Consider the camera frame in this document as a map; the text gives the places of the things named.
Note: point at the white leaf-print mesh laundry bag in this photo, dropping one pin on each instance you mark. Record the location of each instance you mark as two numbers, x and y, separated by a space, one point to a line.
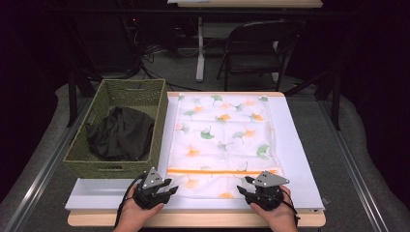
219 151

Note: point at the white-legged wooden desk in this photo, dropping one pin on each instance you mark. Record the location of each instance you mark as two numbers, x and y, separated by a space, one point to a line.
200 48

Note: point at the green woven basket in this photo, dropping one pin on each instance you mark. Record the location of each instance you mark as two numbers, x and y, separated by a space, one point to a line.
96 167

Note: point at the person's left hand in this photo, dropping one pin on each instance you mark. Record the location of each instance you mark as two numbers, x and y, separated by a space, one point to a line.
135 217

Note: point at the black folding chair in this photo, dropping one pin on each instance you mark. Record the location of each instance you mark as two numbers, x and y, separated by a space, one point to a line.
254 63

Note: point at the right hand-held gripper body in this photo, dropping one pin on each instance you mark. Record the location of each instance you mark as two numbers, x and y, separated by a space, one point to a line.
266 196

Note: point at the person's right hand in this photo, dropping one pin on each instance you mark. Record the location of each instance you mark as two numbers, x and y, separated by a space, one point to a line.
280 219

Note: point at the aluminium floor rail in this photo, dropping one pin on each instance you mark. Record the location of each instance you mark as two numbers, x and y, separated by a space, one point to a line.
351 167
48 164

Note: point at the white board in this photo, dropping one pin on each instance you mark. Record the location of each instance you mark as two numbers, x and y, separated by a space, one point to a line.
296 154

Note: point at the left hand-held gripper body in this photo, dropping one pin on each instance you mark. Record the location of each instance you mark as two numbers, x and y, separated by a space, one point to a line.
151 196

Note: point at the black metal stand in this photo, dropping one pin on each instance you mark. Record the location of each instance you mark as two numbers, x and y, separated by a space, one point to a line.
336 106
72 103

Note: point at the dark cloth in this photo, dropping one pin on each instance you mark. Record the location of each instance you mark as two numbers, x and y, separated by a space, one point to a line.
122 135

